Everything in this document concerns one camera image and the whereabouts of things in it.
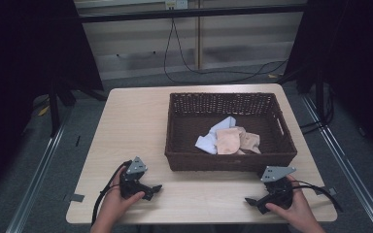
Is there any metal floor rail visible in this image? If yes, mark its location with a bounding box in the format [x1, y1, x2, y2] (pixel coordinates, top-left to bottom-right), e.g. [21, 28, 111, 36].
[5, 106, 76, 233]
[300, 93, 373, 233]

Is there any person's left hand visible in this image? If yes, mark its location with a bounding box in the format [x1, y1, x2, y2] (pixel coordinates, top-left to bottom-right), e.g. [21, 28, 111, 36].
[99, 167, 146, 225]

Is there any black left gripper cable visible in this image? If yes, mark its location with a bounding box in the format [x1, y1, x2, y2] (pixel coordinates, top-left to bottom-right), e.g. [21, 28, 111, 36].
[90, 159, 133, 226]

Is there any brown wicker basket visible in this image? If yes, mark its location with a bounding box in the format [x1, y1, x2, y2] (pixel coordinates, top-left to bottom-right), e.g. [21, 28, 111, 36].
[163, 91, 298, 174]

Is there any beige sock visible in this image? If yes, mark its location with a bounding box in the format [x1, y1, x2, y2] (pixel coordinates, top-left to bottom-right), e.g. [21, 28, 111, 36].
[235, 125, 262, 155]

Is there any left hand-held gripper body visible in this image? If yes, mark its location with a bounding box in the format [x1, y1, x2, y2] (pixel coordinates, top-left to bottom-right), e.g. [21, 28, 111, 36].
[119, 155, 149, 200]

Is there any black cable on wall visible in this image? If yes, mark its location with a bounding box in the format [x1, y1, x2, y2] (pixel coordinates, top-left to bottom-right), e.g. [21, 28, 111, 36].
[162, 17, 288, 84]

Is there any black metal stand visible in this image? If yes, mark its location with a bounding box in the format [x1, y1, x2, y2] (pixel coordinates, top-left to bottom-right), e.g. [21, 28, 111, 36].
[28, 74, 110, 139]
[276, 69, 336, 135]

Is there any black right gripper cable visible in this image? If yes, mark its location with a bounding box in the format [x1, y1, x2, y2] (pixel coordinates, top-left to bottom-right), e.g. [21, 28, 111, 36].
[290, 180, 344, 214]

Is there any black curtain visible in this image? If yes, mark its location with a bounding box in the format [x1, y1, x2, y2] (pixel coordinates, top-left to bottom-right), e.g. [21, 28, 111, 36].
[0, 0, 105, 205]
[285, 0, 373, 163]

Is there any peach sock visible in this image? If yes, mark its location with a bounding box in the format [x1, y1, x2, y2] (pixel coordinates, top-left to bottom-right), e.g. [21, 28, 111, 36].
[215, 127, 242, 156]

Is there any light blue sock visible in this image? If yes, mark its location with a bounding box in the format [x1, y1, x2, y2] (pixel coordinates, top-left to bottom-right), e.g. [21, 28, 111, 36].
[194, 116, 237, 155]

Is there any grey tape piece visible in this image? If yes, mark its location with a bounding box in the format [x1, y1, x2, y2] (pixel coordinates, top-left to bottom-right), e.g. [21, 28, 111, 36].
[315, 186, 338, 197]
[63, 192, 85, 204]

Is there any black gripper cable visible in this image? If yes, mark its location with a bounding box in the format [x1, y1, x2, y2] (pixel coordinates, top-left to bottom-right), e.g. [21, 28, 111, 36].
[290, 180, 344, 214]
[90, 159, 133, 226]

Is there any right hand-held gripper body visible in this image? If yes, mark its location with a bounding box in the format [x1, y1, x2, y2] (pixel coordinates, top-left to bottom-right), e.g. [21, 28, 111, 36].
[258, 165, 297, 211]

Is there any person's right hand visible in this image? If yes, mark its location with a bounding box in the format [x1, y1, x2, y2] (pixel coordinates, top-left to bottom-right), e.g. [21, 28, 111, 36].
[264, 174, 316, 227]

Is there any white wall socket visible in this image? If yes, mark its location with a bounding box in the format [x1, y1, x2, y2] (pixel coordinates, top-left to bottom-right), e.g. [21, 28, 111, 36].
[164, 0, 189, 11]

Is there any black horizontal bar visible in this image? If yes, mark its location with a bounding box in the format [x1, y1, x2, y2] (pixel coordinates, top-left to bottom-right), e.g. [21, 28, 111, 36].
[77, 4, 309, 24]

